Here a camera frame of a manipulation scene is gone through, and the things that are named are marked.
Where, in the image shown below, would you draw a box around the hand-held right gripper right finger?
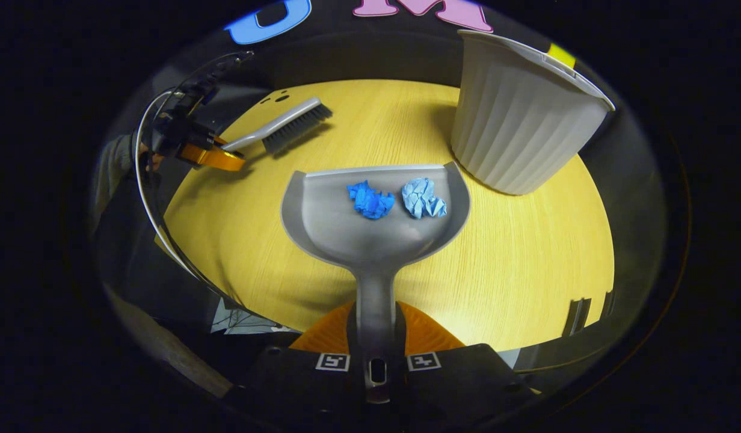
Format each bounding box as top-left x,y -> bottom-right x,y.
395,301 -> 540,429

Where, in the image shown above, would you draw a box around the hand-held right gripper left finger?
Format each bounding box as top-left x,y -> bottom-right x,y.
226,301 -> 365,429

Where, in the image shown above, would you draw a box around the small grey broom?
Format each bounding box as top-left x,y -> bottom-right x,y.
221,97 -> 333,157

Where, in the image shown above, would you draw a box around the grey dustpan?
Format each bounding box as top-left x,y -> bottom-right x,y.
280,161 -> 471,404

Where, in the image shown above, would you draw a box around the dark blue paper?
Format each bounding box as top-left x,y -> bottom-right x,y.
346,180 -> 395,220

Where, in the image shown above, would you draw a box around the light blue paper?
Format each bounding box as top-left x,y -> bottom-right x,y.
402,177 -> 447,220

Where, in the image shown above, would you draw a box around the white ribbed garbage bin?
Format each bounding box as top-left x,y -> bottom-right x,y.
450,30 -> 616,196

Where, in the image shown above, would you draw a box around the wooden desktop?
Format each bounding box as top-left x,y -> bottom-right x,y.
157,79 -> 616,352

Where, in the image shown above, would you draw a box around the tangled dark cables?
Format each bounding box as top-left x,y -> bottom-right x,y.
211,298 -> 299,336

